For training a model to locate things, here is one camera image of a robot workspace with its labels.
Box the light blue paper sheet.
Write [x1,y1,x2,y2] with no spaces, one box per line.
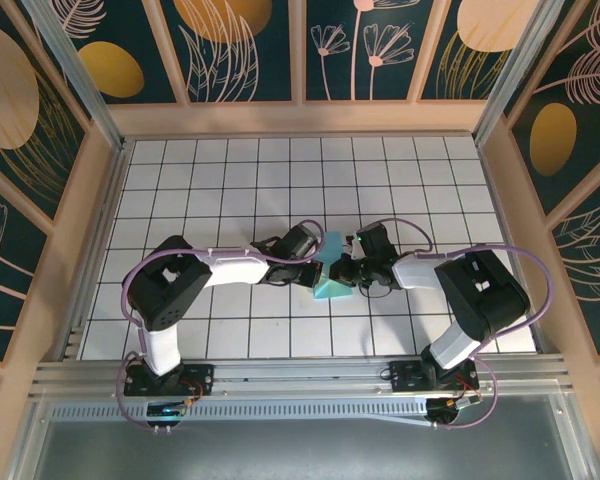
[311,230,355,301]

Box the grey metal sheet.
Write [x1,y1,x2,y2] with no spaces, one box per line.
[9,392,599,480]

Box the thin black cable loop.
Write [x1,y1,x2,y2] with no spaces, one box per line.
[357,281,400,300]

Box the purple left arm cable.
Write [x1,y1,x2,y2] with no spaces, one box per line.
[115,218,329,432]

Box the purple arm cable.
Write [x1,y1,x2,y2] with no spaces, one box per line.
[352,217,554,431]
[115,218,329,432]

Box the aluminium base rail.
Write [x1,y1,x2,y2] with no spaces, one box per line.
[29,353,571,401]

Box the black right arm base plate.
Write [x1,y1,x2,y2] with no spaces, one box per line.
[388,359,480,394]

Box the slotted grey cable duct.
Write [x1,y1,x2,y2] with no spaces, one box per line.
[49,394,434,427]

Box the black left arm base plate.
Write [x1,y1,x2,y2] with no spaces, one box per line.
[123,363,215,397]

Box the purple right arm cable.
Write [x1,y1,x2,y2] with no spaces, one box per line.
[352,217,554,431]

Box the aluminium side rail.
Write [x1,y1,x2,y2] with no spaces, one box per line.
[59,139,134,361]

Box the aluminium corner post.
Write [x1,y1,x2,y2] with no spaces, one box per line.
[22,0,129,151]
[472,0,581,146]

